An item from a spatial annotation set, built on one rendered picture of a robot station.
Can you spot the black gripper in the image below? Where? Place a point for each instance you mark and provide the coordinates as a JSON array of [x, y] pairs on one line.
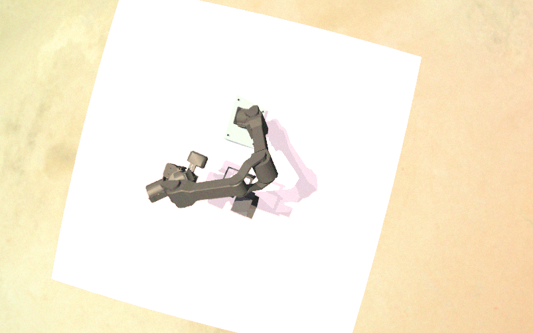
[[198, 160]]

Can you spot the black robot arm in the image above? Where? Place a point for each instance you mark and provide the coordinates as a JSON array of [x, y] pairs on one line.
[[179, 185]]

